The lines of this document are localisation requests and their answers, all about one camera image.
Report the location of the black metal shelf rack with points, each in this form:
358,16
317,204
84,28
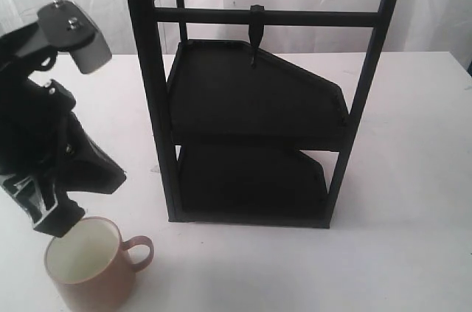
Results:
267,146

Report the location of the pink ceramic mug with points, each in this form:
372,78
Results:
93,268

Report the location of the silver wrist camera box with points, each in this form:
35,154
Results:
68,28

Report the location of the black rack hook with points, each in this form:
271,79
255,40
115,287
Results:
255,30

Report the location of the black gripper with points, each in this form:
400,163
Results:
40,137

